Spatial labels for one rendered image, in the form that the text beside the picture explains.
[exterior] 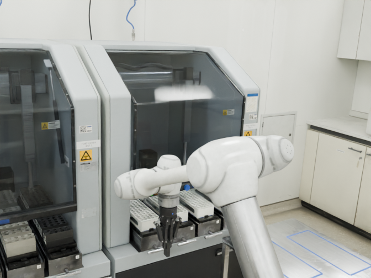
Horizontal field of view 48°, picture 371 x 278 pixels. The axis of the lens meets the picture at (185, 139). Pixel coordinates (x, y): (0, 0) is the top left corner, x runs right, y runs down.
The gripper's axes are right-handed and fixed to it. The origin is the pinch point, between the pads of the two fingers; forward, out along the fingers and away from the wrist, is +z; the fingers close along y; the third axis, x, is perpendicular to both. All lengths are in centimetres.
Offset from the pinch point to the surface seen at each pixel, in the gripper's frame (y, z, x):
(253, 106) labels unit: -60, -54, -20
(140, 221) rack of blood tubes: 4.9, -6.5, -16.2
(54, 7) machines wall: 9, -101, -131
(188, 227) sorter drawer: -18.3, -0.1, -11.8
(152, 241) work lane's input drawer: 1.0, 2.3, -11.9
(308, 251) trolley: -50, -2, 33
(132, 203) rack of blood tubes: -0.6, -6.0, -36.5
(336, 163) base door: -229, 22, -92
